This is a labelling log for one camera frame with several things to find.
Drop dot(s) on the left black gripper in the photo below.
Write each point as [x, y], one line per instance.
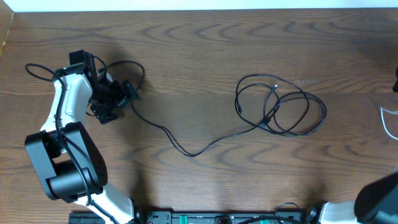
[122, 96]

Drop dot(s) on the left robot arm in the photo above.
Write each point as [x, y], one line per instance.
[65, 158]

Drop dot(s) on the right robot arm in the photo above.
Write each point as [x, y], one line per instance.
[376, 203]

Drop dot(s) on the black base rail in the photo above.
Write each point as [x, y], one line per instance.
[163, 217]

